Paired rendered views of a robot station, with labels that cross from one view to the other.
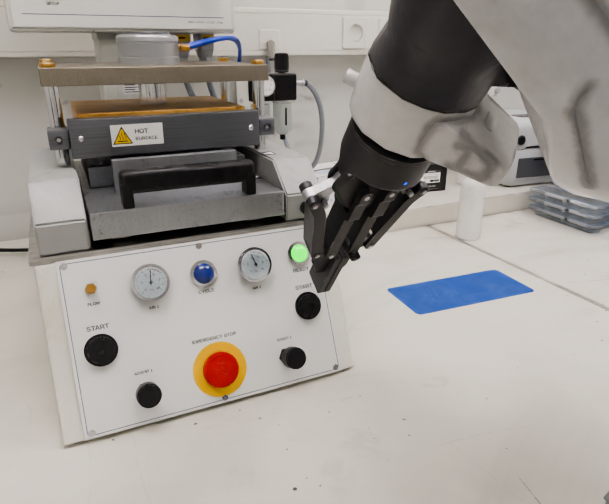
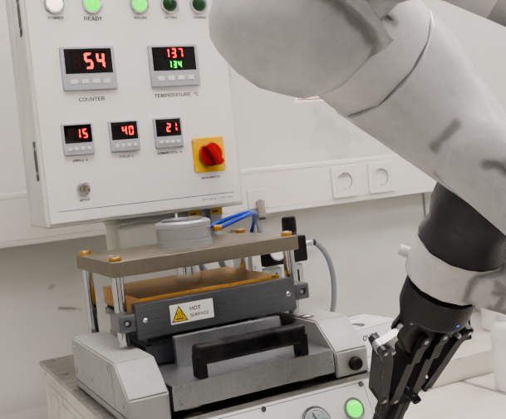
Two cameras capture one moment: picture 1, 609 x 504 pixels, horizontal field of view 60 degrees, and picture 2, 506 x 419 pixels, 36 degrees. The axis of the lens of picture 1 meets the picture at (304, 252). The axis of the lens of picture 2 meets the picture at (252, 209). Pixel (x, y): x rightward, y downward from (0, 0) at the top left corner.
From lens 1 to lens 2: 38 cm
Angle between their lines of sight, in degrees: 18
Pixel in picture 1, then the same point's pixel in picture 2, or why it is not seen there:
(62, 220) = (149, 394)
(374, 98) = (428, 265)
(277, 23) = (264, 182)
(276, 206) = (327, 364)
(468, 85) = (495, 251)
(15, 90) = (2, 279)
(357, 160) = (417, 312)
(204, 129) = (248, 300)
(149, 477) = not seen: outside the picture
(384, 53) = (432, 235)
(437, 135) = (478, 287)
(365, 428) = not seen: outside the picture
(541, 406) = not seen: outside the picture
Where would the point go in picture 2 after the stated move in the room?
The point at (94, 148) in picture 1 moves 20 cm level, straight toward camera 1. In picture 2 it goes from (156, 327) to (211, 357)
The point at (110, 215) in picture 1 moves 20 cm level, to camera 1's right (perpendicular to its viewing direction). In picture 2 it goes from (189, 386) to (360, 367)
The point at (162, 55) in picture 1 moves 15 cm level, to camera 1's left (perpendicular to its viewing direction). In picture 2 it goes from (201, 237) to (93, 248)
